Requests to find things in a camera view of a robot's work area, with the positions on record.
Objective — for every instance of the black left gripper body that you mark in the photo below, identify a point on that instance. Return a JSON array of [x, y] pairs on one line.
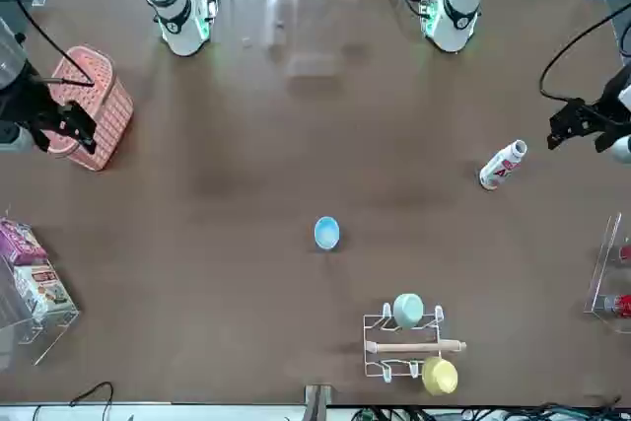
[[618, 105]]

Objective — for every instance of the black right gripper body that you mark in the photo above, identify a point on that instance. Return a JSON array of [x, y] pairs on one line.
[[27, 100]]

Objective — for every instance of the white juice bottle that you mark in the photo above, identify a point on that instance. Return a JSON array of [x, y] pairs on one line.
[[500, 167]]

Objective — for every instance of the blue ceramic cup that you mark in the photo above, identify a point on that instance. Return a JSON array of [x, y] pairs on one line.
[[326, 232]]

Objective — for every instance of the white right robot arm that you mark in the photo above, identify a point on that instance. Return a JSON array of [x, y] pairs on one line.
[[180, 31]]

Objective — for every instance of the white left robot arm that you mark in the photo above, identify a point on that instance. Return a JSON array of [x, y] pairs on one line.
[[458, 21]]

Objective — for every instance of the red cola bottle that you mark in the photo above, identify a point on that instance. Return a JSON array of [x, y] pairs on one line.
[[626, 252], [618, 305]]

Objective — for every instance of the clear acrylic bottle shelf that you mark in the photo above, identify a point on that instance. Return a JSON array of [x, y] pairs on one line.
[[604, 263]]

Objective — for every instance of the mint green cup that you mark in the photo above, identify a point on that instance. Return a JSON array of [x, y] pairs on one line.
[[409, 310]]

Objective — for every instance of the yellow cup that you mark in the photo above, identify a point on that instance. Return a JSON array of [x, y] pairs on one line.
[[440, 376]]

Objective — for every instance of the pink plastic basket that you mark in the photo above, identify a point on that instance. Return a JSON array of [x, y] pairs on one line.
[[106, 95]]

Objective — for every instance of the purple snack packet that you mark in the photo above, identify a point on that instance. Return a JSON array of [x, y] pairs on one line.
[[22, 243]]

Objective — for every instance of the beige snack packet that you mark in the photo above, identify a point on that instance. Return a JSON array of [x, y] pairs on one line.
[[42, 288]]

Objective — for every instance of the clear acrylic snack shelf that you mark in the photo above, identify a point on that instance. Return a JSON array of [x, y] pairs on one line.
[[29, 329]]

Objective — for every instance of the grey aluminium post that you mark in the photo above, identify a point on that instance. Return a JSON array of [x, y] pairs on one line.
[[319, 401]]

